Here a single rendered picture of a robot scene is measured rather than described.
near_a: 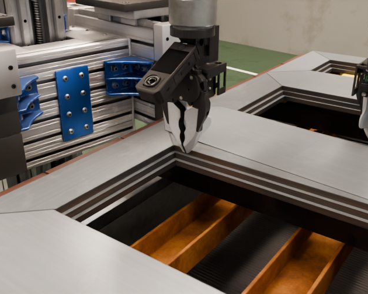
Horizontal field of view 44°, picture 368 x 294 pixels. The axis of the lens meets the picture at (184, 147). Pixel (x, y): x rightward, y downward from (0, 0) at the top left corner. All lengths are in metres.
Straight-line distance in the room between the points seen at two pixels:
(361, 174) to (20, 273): 0.51
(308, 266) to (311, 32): 4.54
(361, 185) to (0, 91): 0.65
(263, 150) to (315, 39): 4.45
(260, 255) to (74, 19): 0.86
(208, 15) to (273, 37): 4.83
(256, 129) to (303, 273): 0.28
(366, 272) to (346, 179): 0.35
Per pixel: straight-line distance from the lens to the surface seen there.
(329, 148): 0.83
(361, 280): 1.02
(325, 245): 0.86
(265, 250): 1.05
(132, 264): 0.53
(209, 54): 0.75
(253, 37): 5.69
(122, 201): 0.96
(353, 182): 0.73
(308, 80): 1.23
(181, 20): 0.70
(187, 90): 0.73
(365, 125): 0.87
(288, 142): 0.84
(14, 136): 0.99
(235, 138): 0.83
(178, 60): 0.69
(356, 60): 1.49
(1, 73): 0.91
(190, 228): 0.87
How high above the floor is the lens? 1.18
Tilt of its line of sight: 24 degrees down
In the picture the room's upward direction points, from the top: straight up
